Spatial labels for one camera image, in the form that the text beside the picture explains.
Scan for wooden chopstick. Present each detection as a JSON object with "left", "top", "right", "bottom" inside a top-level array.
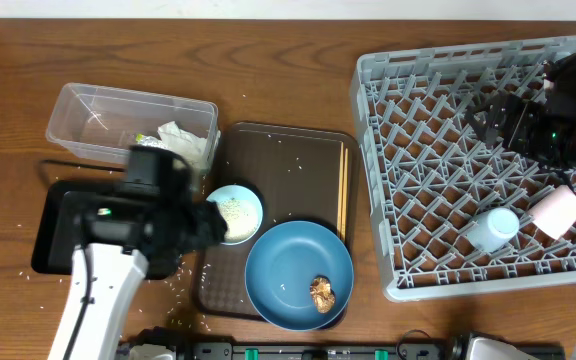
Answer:
[
  {"left": 336, "top": 142, "right": 345, "bottom": 239},
  {"left": 339, "top": 146, "right": 349, "bottom": 243}
]

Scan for light blue cup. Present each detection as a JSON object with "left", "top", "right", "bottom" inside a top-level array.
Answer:
[{"left": 465, "top": 207, "right": 519, "bottom": 253}]

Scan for grey plastic dishwasher rack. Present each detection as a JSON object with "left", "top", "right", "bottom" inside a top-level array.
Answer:
[{"left": 350, "top": 36, "right": 576, "bottom": 302}]

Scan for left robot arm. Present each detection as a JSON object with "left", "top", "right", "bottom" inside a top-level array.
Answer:
[{"left": 49, "top": 192, "right": 227, "bottom": 359}]

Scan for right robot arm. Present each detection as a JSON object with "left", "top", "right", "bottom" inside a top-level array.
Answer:
[{"left": 465, "top": 53, "right": 576, "bottom": 359}]

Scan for brown mushroom scrap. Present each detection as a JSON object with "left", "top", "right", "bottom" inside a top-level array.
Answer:
[{"left": 310, "top": 277, "right": 336, "bottom": 314}]

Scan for clear plastic bin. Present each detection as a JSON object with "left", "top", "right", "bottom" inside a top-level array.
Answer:
[{"left": 45, "top": 83, "right": 220, "bottom": 173}]

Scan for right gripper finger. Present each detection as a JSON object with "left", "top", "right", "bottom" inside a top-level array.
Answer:
[
  {"left": 465, "top": 114, "right": 491, "bottom": 145},
  {"left": 466, "top": 97, "right": 499, "bottom": 115}
]

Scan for black plastic tray bin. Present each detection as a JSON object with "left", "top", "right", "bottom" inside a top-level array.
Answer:
[{"left": 31, "top": 180, "right": 192, "bottom": 280}]

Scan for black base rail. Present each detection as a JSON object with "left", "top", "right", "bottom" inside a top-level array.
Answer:
[{"left": 117, "top": 341, "right": 566, "bottom": 360}]

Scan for large blue plate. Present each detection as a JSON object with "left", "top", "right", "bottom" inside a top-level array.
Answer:
[{"left": 245, "top": 221, "right": 354, "bottom": 331}]

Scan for dark brown serving tray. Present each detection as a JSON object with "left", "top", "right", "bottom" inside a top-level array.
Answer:
[{"left": 192, "top": 122, "right": 358, "bottom": 321}]

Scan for green yellow snack wrapper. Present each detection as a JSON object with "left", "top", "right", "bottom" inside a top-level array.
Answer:
[{"left": 136, "top": 134, "right": 169, "bottom": 150}]

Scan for wooden chopstick left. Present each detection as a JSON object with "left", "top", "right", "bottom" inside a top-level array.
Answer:
[{"left": 336, "top": 142, "right": 345, "bottom": 239}]

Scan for white napkin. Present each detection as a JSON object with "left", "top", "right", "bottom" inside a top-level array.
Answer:
[{"left": 157, "top": 121, "right": 207, "bottom": 169}]

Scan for pink cup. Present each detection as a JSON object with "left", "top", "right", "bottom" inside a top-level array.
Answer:
[{"left": 528, "top": 185, "right": 576, "bottom": 239}]

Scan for light blue rice bowl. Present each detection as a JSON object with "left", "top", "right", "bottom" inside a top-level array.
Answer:
[{"left": 207, "top": 185, "right": 263, "bottom": 245}]

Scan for wooden chopstick right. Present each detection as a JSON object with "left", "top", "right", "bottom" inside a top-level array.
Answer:
[{"left": 339, "top": 146, "right": 349, "bottom": 243}]

